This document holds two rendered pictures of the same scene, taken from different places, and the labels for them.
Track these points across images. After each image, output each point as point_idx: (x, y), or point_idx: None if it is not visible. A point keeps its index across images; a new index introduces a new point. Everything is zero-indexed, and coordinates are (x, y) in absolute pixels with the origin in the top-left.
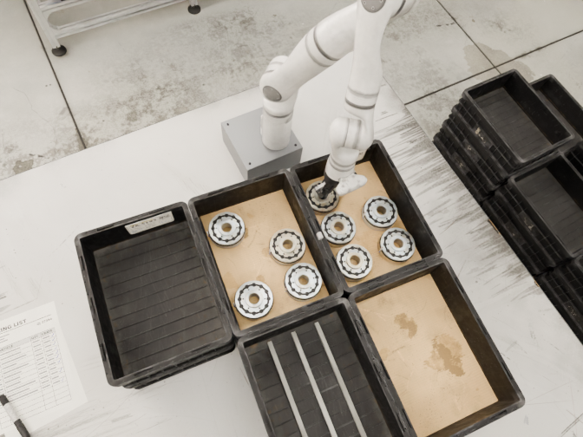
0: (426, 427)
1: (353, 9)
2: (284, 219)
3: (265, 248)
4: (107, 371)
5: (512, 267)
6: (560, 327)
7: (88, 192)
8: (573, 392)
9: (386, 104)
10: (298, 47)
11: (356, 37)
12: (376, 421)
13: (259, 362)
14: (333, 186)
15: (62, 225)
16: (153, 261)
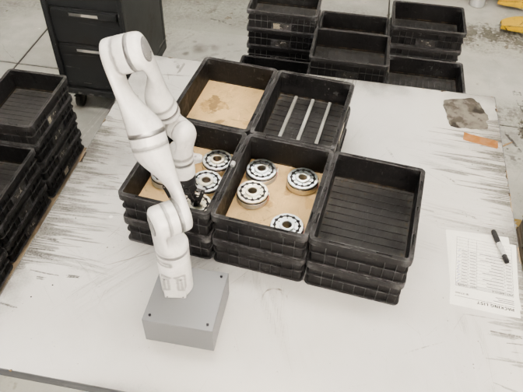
0: (257, 92)
1: (131, 99)
2: (236, 215)
3: (267, 206)
4: (422, 176)
5: (105, 134)
6: None
7: (380, 382)
8: None
9: (27, 283)
10: (165, 158)
11: (158, 80)
12: (280, 106)
13: None
14: None
15: (419, 362)
16: (356, 246)
